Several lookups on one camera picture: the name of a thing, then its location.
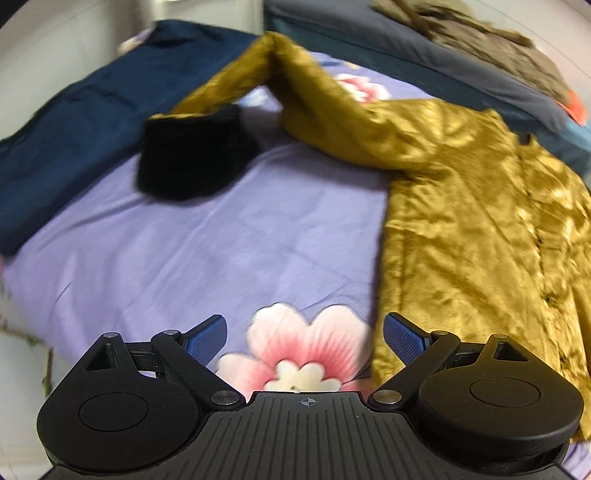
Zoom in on golden satin jacket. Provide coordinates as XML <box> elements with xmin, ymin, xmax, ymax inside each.
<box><xmin>149</xmin><ymin>32</ymin><xmax>591</xmax><ymax>439</ymax></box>

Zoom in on black fuzzy garment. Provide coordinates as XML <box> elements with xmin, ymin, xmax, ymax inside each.
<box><xmin>136</xmin><ymin>104</ymin><xmax>260</xmax><ymax>202</ymax></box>

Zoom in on purple floral bed sheet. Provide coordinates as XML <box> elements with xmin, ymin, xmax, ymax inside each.
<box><xmin>0</xmin><ymin>50</ymin><xmax>591</xmax><ymax>480</ymax></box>

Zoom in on dark navy blanket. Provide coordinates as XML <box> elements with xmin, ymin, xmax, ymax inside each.
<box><xmin>1</xmin><ymin>20</ymin><xmax>256</xmax><ymax>257</ymax></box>

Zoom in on orange cloth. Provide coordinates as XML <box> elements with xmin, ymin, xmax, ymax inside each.
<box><xmin>558</xmin><ymin>90</ymin><xmax>589</xmax><ymax>127</ymax></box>

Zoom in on grey bed sheet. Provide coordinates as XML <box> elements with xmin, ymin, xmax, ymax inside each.
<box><xmin>263</xmin><ymin>1</ymin><xmax>590</xmax><ymax>177</ymax></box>

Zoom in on olive brown jacket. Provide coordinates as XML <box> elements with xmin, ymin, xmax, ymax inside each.
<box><xmin>370</xmin><ymin>0</ymin><xmax>571</xmax><ymax>106</ymax></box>

